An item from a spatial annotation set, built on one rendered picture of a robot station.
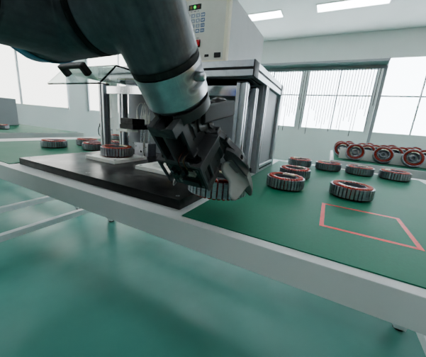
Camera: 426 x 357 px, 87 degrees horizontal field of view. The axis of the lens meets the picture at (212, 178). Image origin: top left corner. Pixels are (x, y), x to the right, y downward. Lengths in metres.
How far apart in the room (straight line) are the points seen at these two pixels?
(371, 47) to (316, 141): 2.46
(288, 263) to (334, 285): 0.06
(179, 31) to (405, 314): 0.41
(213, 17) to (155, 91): 0.64
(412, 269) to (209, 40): 0.77
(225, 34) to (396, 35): 6.70
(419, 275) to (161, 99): 0.40
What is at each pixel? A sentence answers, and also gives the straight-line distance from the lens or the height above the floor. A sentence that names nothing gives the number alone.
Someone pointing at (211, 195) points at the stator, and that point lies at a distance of 0.39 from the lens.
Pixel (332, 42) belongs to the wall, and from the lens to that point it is 7.33.
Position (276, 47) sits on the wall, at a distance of 7.52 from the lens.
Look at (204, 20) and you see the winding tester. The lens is 0.88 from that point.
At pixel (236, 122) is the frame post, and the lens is 0.71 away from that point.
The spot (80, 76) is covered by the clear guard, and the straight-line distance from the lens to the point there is 0.81.
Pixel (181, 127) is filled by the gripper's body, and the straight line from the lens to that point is 0.26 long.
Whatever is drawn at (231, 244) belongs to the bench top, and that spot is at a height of 0.73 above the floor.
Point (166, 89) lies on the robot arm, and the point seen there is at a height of 0.96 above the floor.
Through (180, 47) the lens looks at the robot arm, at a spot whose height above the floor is 0.99.
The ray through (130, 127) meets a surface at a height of 0.89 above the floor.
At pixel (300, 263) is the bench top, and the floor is 0.74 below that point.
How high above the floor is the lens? 0.93
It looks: 14 degrees down
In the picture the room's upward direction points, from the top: 4 degrees clockwise
